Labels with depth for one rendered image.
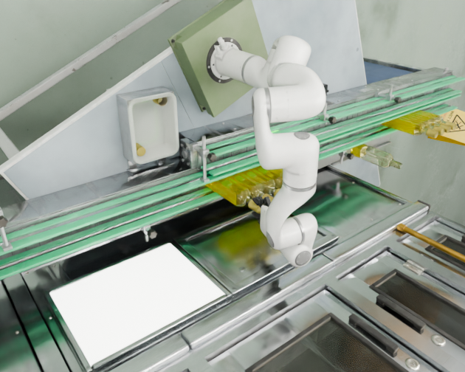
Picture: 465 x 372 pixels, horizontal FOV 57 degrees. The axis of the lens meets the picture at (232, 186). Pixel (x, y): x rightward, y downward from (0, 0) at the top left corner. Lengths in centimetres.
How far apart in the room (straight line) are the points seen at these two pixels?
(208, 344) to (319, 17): 140
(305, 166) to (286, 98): 16
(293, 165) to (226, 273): 48
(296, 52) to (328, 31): 86
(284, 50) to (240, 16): 39
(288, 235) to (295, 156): 25
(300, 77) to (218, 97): 55
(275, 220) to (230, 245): 39
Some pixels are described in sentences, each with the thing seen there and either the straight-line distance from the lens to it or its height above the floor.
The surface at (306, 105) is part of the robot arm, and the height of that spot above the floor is 140.
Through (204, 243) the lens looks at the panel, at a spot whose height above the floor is 107.
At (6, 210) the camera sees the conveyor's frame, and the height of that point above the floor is 78.
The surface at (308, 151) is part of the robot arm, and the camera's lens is 99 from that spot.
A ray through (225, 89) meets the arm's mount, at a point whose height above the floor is 84.
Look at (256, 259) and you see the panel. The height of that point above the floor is 124.
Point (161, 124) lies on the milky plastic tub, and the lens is 154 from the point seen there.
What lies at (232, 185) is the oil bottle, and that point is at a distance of 148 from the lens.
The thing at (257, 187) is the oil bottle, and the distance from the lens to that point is 148.
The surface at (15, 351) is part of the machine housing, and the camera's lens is 129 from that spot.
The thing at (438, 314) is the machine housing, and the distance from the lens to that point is 141.
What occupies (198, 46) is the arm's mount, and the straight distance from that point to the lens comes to 147.
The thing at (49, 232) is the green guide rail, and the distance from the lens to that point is 131.
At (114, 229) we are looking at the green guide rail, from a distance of 140.
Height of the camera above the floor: 204
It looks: 44 degrees down
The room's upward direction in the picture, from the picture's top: 122 degrees clockwise
